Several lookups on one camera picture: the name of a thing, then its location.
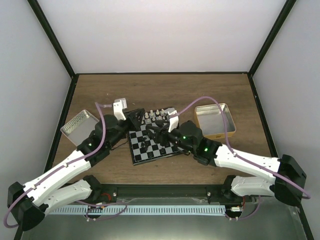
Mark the light blue slotted cable duct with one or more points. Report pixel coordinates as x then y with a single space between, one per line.
147 210

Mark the black and silver chessboard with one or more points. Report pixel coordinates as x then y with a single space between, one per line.
133 137

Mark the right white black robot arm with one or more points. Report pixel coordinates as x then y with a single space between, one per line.
281 178

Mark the pile of black chess pieces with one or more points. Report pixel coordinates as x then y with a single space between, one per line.
145 142

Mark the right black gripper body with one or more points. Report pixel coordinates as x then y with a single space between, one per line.
165 140

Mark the gold metal tin tray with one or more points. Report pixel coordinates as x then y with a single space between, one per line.
209 119

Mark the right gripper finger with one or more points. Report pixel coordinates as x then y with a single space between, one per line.
154 133
162 124

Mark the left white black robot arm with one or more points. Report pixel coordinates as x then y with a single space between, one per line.
31 202

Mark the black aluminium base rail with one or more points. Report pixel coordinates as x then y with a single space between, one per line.
210 192

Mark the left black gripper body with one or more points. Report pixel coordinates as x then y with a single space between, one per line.
121 135

